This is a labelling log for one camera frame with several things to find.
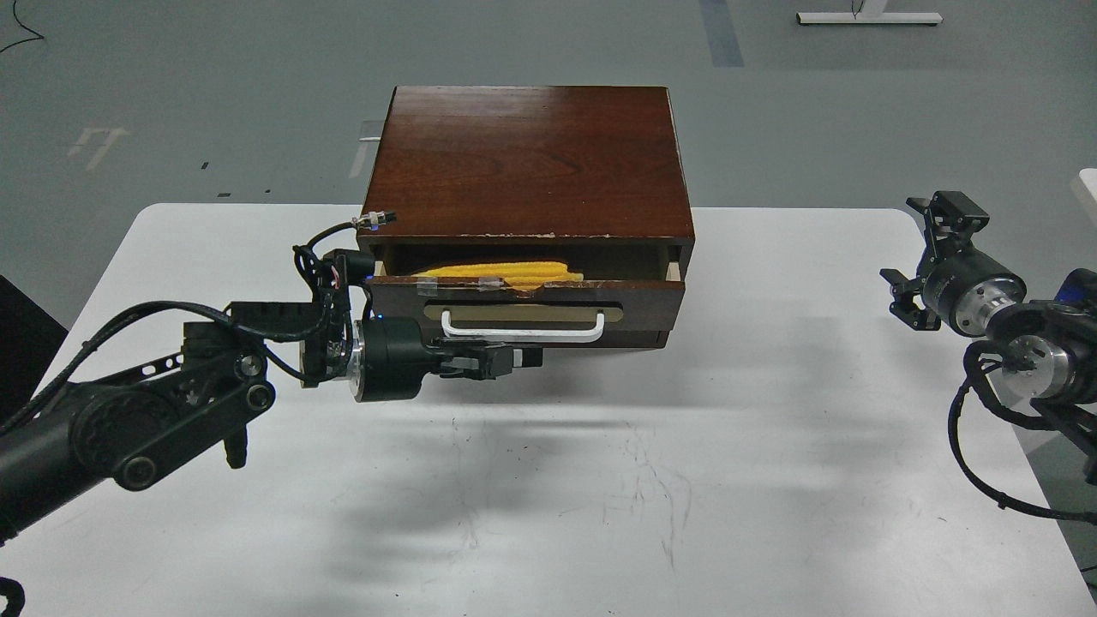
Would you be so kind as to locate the dark wooden cabinet box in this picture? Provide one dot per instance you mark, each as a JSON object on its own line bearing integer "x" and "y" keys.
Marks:
{"x": 531, "y": 164}

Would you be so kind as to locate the wooden drawer with white handle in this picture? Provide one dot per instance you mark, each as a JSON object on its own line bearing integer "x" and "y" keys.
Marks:
{"x": 621, "y": 314}

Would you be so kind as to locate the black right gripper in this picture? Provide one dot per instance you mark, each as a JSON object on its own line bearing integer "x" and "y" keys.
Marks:
{"x": 965, "y": 288}

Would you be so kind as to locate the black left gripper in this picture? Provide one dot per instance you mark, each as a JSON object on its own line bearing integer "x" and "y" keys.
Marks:
{"x": 391, "y": 359}

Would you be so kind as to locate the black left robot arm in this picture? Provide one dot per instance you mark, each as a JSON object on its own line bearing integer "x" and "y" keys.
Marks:
{"x": 141, "y": 424}

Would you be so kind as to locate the white table base far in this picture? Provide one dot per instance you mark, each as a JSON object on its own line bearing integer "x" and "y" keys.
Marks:
{"x": 869, "y": 13}

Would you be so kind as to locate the yellow toy corn cob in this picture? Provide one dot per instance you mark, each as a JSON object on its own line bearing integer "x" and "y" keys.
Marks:
{"x": 519, "y": 275}

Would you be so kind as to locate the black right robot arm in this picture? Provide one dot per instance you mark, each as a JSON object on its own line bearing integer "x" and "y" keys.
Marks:
{"x": 1046, "y": 347}

